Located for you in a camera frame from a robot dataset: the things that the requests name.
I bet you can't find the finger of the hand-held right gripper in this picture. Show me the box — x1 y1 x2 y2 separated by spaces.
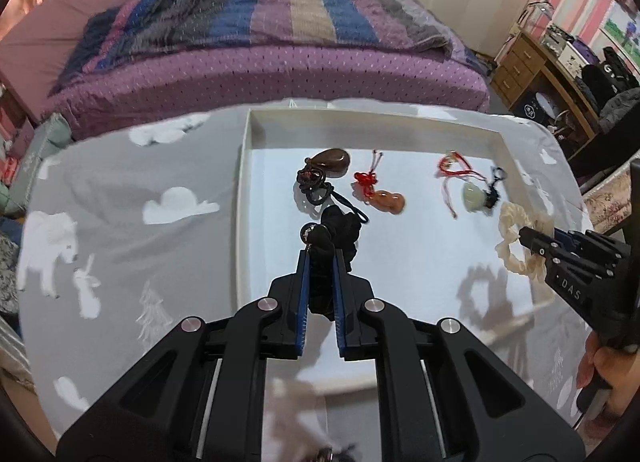
552 229 631 259
517 225 619 284

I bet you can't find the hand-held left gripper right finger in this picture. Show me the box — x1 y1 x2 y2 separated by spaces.
333 248 587 462

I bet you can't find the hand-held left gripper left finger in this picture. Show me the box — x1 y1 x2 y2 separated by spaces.
56 248 313 462

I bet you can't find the cream flower scrunchie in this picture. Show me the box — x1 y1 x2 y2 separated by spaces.
494 201 556 281

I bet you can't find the black lace bracelet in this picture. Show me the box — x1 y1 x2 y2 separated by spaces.
299 206 371 321

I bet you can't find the white shallow tray box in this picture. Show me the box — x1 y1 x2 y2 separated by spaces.
234 107 584 398

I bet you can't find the red knot gourd pendant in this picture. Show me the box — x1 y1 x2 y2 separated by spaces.
353 150 407 215

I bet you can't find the pale jade pendant red cord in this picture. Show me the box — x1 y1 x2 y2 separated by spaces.
438 150 484 221

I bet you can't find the brown pendant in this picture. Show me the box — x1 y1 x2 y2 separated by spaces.
296 147 352 206

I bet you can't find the person's right hand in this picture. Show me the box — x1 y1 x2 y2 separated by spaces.
577 329 640 439

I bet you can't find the floral cloth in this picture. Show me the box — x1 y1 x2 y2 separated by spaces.
582 176 640 239

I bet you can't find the dark jacket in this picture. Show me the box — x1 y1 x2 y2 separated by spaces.
597 86 640 134

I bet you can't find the wooden desk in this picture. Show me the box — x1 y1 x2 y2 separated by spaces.
492 31 602 144

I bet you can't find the black bag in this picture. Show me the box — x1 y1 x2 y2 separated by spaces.
579 46 640 94

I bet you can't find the grey printed quilt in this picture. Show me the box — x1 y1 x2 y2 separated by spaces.
17 98 593 448

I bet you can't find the desk lamp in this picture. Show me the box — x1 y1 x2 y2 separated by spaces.
514 0 554 34

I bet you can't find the purple dotted bed sheet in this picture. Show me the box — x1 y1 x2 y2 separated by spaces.
44 39 492 144

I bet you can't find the bed with striped blanket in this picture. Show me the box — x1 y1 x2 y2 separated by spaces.
49 0 482 94

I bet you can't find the pink mattress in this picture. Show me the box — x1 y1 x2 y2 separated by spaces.
0 0 162 124

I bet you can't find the wall poster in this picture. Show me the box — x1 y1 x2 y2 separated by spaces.
599 6 640 64

